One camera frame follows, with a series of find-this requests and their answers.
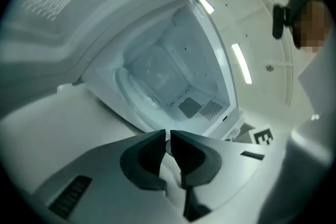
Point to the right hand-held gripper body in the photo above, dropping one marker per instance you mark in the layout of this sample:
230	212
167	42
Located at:
258	137

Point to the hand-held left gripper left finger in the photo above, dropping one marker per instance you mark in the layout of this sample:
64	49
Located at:
143	160

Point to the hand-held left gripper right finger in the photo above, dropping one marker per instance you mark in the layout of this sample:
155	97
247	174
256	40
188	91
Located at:
195	157

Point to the white microwave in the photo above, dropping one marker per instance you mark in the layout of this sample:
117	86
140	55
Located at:
105	34

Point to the person's white shirt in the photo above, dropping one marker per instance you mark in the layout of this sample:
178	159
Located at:
315	86

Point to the long ceiling light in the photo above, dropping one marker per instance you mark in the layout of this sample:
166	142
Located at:
207	4
241	63

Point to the person's head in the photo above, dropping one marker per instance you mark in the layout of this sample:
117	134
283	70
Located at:
312	23

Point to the black head-worn camera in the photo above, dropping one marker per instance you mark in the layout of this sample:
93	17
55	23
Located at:
278	21

